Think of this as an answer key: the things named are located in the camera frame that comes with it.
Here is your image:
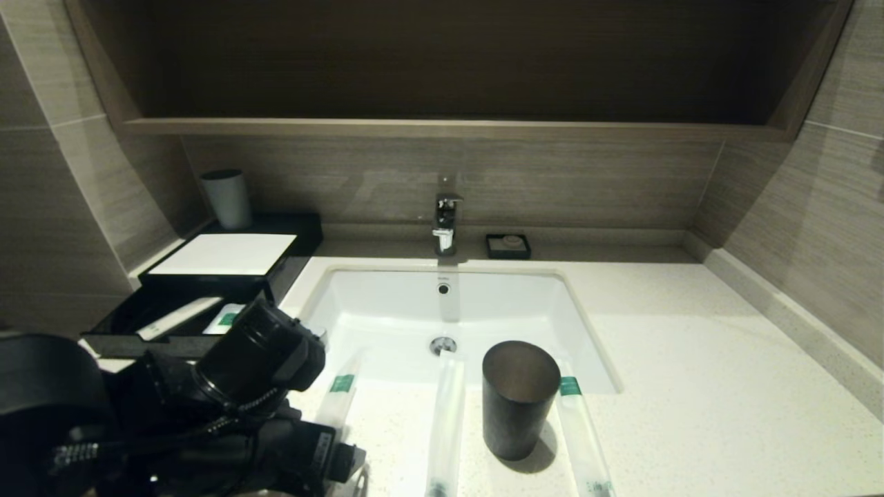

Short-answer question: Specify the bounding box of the long dental kit packet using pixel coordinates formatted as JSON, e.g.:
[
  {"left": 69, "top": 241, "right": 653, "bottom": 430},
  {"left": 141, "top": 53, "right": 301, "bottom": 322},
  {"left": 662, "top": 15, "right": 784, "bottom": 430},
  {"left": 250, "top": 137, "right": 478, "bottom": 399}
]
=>
[{"left": 314, "top": 352, "right": 365, "bottom": 434}]

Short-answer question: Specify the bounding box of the black box white ribbed top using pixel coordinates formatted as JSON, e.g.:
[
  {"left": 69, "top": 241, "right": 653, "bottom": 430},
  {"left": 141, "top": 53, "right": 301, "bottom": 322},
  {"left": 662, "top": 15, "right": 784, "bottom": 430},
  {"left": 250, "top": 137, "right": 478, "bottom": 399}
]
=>
[{"left": 138, "top": 211, "right": 323, "bottom": 306}]

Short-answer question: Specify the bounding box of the long plain frosted packet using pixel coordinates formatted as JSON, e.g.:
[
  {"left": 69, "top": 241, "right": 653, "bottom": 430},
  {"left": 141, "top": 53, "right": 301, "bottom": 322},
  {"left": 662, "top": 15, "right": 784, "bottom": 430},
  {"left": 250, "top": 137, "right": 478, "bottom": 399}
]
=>
[{"left": 423, "top": 350, "right": 467, "bottom": 497}]

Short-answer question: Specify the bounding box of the small green label packet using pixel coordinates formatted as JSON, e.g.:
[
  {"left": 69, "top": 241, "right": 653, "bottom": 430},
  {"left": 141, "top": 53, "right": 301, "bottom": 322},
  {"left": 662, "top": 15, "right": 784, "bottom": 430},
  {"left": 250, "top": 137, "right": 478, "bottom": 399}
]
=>
[{"left": 204, "top": 304, "right": 247, "bottom": 335}]

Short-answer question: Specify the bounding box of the white sink basin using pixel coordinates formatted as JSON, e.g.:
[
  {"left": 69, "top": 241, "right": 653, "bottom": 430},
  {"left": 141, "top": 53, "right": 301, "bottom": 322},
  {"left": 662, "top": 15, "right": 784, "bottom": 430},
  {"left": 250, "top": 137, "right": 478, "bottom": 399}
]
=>
[{"left": 280, "top": 266, "right": 622, "bottom": 396}]

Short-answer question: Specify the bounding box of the dark tumbler cup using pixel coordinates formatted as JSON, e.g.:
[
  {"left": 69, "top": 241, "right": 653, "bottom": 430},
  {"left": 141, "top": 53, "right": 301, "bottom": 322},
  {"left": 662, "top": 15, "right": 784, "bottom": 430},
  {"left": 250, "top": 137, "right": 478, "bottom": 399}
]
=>
[{"left": 482, "top": 340, "right": 561, "bottom": 462}]

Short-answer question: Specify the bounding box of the long white packet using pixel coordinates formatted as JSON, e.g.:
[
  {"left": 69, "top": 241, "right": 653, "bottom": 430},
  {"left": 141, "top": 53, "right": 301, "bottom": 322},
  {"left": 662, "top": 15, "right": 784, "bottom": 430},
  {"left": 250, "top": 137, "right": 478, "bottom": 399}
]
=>
[{"left": 136, "top": 297, "right": 223, "bottom": 341}]

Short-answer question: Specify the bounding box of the long green label packet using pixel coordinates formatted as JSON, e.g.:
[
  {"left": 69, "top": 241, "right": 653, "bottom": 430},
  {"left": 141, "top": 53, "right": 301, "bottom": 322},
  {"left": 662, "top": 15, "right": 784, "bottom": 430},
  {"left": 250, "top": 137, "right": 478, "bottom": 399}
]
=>
[{"left": 556, "top": 359, "right": 617, "bottom": 497}]

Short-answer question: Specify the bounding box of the black soap dish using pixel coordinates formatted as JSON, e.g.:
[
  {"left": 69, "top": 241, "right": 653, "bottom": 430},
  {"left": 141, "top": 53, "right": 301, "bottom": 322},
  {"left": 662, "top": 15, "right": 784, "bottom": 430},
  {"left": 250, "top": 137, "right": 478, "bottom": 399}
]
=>
[{"left": 486, "top": 233, "right": 532, "bottom": 260}]

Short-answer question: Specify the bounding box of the chrome faucet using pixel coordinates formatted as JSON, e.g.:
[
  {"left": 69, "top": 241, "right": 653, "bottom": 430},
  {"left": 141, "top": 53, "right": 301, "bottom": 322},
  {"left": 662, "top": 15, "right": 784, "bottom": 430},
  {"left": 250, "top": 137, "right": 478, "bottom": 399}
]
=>
[{"left": 432, "top": 175, "right": 465, "bottom": 257}]

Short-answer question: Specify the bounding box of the grey cup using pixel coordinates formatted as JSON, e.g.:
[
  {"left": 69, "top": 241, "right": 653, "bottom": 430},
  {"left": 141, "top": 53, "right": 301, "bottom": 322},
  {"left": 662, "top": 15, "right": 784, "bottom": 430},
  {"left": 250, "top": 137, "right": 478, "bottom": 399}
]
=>
[{"left": 200, "top": 168, "right": 253, "bottom": 230}]

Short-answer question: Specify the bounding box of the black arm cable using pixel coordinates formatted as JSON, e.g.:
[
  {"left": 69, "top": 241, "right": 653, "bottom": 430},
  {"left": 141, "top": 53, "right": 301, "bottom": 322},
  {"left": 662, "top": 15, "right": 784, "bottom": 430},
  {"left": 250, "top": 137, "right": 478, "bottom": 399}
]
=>
[{"left": 52, "top": 385, "right": 285, "bottom": 474}]

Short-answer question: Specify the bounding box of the wooden wall shelf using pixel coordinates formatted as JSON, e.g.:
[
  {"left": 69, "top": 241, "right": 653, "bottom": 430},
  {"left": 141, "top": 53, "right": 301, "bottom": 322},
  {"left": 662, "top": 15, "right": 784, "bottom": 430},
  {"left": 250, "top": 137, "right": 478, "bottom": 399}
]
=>
[{"left": 62, "top": 0, "right": 856, "bottom": 143}]

